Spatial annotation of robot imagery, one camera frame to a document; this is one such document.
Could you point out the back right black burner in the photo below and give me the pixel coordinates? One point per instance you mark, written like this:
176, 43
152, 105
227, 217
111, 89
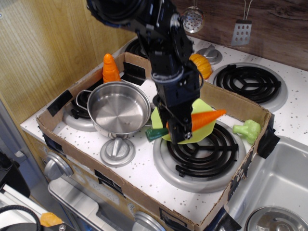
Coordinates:
253, 81

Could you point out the hanging metal slotted spatula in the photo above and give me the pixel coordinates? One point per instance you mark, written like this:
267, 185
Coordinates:
242, 28

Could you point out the orange object bottom left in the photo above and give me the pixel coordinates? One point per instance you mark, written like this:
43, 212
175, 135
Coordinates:
49, 219

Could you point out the stainless steel sink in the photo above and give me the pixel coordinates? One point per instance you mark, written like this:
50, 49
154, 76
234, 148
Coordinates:
279, 180

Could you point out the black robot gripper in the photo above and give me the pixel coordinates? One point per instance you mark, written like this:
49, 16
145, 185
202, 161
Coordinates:
175, 96

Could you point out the orange toy carrot green stem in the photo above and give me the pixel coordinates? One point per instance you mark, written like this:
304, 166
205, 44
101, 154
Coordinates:
198, 121

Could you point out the front left black burner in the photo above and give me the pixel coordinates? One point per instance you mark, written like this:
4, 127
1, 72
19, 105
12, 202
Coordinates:
75, 114

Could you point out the silver oven door handle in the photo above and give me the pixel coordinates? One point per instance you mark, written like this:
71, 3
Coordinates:
79, 203

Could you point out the cardboard fence with black tape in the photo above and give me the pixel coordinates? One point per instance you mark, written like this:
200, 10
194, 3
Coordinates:
138, 185

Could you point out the front right black burner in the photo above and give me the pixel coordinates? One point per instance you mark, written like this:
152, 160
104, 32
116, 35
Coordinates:
206, 166

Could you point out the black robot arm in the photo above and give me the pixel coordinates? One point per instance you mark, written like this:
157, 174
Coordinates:
162, 37

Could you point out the silver stovetop knob front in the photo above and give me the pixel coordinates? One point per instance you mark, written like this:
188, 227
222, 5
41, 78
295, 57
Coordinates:
117, 152

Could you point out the silver stovetop knob back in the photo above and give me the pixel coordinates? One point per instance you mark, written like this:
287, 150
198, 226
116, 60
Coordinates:
211, 54

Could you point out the silver stovetop knob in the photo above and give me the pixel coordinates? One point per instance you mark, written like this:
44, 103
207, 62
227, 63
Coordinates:
211, 54
117, 152

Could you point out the hanging metal strainer ladle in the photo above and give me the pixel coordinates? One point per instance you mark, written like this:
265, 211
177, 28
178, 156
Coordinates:
193, 18

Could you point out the stainless steel pot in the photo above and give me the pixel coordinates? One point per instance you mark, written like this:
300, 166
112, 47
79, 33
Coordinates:
117, 109

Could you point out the silver oven knob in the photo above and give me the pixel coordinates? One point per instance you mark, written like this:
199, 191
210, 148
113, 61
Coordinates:
144, 222
56, 167

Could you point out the silver sink drain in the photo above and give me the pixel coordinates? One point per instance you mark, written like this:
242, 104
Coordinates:
273, 218

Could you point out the upright orange toy carrot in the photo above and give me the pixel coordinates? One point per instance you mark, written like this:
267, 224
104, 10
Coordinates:
110, 70

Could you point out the silver oven knob left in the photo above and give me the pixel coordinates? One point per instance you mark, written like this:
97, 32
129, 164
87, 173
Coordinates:
56, 167

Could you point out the orange toy pumpkin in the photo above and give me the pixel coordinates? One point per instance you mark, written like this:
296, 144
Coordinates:
203, 65

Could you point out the silver oven knob right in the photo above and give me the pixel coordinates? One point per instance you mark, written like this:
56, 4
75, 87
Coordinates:
144, 222

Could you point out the light green plastic plate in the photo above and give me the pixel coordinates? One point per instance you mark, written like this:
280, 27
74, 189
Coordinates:
204, 131

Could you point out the green toy broccoli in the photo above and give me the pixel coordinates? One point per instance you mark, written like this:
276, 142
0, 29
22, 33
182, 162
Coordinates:
250, 130

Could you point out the black device left edge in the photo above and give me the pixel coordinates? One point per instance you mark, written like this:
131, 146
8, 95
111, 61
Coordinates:
11, 175

